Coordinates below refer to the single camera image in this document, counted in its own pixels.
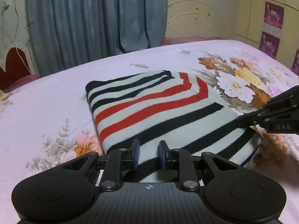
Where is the white hanging cable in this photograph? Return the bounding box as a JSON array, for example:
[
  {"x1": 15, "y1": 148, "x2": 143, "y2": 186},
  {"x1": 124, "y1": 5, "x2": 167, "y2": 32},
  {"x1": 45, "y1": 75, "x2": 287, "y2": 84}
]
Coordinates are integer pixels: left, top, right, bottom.
[{"x1": 1, "y1": 0, "x2": 32, "y2": 73}]

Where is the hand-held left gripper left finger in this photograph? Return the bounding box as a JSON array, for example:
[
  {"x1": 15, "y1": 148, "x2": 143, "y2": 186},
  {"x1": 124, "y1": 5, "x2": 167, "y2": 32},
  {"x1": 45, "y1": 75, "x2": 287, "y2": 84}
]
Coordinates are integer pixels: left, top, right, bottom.
[{"x1": 55, "y1": 139, "x2": 141, "y2": 192}]

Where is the pink poster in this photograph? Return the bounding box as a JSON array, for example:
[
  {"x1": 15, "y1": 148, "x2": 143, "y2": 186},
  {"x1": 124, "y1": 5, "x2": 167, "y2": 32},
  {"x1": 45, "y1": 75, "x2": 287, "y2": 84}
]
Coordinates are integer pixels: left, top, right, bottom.
[
  {"x1": 258, "y1": 31, "x2": 280, "y2": 58},
  {"x1": 291, "y1": 50, "x2": 299, "y2": 72},
  {"x1": 264, "y1": 1, "x2": 285, "y2": 30}
]

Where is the red heart-shaped headboard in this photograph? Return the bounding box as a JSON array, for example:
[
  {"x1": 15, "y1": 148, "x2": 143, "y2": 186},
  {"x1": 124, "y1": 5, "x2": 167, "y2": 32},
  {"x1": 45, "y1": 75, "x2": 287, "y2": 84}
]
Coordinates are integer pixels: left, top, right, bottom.
[{"x1": 0, "y1": 42, "x2": 39, "y2": 91}]

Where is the grey-blue curtain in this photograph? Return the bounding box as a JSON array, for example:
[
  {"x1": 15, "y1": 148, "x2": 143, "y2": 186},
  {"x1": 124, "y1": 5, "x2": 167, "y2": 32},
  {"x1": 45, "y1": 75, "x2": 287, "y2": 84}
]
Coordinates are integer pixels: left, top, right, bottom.
[{"x1": 24, "y1": 0, "x2": 169, "y2": 78}]

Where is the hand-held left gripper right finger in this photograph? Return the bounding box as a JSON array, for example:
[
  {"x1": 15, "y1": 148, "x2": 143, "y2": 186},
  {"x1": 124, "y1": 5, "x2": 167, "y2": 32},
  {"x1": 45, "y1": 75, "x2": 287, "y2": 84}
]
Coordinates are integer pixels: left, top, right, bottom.
[{"x1": 159, "y1": 140, "x2": 243, "y2": 191}]

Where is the cream arched headboard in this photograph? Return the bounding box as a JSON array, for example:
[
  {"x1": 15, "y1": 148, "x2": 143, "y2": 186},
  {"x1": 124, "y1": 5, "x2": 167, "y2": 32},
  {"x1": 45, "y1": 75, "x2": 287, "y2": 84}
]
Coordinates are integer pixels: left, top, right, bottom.
[{"x1": 165, "y1": 0, "x2": 237, "y2": 41}]

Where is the striped knit sweater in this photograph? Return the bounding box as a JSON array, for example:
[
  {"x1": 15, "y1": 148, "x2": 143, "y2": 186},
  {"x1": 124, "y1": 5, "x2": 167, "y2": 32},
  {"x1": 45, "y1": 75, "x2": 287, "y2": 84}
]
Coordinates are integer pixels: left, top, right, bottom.
[{"x1": 85, "y1": 69, "x2": 263, "y2": 183}]

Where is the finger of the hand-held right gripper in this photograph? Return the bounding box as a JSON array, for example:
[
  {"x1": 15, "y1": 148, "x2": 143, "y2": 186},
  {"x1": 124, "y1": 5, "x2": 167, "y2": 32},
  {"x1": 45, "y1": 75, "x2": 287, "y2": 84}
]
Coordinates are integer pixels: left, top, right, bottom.
[
  {"x1": 261, "y1": 85, "x2": 299, "y2": 113},
  {"x1": 236, "y1": 104, "x2": 299, "y2": 128}
]

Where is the pink bedding by cream headboard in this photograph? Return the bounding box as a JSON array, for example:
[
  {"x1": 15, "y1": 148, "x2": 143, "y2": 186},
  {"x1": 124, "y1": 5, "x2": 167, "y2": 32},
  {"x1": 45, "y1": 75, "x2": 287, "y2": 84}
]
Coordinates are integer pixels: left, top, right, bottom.
[{"x1": 160, "y1": 35, "x2": 225, "y2": 47}]

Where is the cream wardrobe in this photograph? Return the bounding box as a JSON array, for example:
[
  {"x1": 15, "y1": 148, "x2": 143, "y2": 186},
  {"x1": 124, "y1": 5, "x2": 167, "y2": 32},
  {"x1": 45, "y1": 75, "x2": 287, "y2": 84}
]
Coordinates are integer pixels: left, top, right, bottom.
[{"x1": 235, "y1": 0, "x2": 299, "y2": 75}]

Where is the plain pink pillow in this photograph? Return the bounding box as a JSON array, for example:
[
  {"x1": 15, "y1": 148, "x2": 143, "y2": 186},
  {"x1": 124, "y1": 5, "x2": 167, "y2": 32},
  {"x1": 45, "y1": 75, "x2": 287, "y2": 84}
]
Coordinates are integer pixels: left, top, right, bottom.
[{"x1": 3, "y1": 74, "x2": 41, "y2": 93}]

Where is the floral pink bed sheet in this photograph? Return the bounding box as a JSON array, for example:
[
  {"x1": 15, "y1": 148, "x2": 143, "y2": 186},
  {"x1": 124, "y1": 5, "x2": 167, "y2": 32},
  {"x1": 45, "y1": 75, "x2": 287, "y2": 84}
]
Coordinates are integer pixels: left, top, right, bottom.
[{"x1": 0, "y1": 38, "x2": 299, "y2": 224}]

